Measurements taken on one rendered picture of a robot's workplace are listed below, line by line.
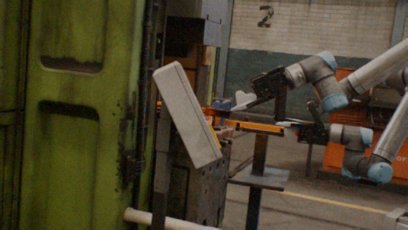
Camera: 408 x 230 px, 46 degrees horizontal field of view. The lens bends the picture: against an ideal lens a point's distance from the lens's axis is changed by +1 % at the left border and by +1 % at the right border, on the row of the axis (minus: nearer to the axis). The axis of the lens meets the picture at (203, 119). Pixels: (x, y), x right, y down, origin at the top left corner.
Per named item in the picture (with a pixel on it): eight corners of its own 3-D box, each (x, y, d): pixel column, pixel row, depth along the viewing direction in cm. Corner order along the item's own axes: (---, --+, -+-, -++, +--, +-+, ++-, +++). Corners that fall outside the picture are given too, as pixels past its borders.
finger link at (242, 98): (224, 97, 155) (250, 85, 155) (232, 113, 156) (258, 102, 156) (226, 98, 152) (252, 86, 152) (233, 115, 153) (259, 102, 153)
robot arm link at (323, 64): (341, 68, 151) (328, 45, 153) (309, 83, 151) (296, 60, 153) (336, 75, 159) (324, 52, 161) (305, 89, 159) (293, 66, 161)
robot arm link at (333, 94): (355, 102, 158) (339, 73, 160) (346, 104, 148) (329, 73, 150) (334, 113, 161) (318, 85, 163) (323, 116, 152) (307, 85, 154)
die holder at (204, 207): (224, 220, 228) (233, 127, 222) (194, 247, 192) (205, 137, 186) (120, 197, 246) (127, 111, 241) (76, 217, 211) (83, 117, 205)
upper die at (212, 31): (219, 46, 206) (221, 25, 205) (203, 44, 187) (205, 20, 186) (132, 39, 220) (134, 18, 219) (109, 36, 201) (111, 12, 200)
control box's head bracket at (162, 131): (199, 151, 151) (203, 108, 149) (183, 158, 139) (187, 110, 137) (167, 145, 155) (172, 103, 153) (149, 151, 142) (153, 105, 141)
